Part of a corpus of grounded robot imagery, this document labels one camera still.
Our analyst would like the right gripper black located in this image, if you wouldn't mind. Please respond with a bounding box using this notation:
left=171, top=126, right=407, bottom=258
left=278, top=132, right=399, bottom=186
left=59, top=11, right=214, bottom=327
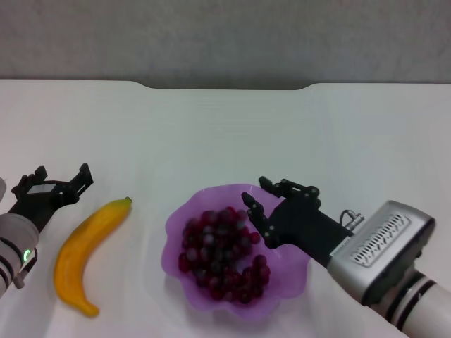
left=241, top=175, right=356, bottom=268

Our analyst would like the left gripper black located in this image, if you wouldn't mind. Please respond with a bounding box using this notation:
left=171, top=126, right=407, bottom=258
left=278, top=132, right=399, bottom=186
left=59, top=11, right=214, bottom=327
left=8, top=163, right=94, bottom=234

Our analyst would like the dark red grape bunch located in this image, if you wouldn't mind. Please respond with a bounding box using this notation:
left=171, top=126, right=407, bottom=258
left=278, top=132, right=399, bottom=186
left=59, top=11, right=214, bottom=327
left=178, top=206, right=272, bottom=306

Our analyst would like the yellow banana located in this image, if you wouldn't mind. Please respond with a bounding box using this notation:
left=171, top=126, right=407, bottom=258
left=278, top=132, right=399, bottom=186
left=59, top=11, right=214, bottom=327
left=53, top=196, right=134, bottom=318

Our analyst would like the purple wavy plastic plate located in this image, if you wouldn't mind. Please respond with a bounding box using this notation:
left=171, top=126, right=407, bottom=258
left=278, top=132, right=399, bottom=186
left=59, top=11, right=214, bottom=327
left=160, top=182, right=311, bottom=323

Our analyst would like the right arm cable with plug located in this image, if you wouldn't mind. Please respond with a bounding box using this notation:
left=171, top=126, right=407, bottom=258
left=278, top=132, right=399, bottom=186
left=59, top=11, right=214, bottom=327
left=339, top=208, right=364, bottom=232

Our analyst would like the arm cable with plug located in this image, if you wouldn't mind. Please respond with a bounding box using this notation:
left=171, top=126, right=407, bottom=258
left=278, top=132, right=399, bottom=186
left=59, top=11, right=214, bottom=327
left=339, top=208, right=364, bottom=232
left=14, top=248, right=37, bottom=290

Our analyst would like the left arm cable with plug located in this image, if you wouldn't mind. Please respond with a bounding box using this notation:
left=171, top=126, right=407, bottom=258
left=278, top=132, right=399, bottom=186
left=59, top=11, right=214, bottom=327
left=14, top=248, right=37, bottom=290

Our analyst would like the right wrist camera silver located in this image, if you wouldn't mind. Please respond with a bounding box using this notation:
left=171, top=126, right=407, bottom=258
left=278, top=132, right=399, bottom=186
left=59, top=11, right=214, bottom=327
left=326, top=200, right=436, bottom=306

